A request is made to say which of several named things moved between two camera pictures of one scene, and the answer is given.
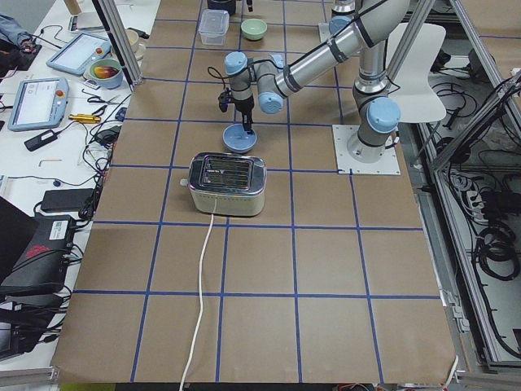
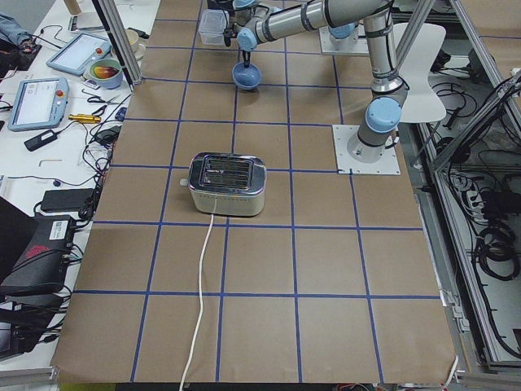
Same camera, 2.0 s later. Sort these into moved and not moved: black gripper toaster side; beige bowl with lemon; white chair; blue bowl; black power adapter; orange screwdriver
Moved: black gripper toaster side; blue bowl
Not moved: black power adapter; beige bowl with lemon; orange screwdriver; white chair
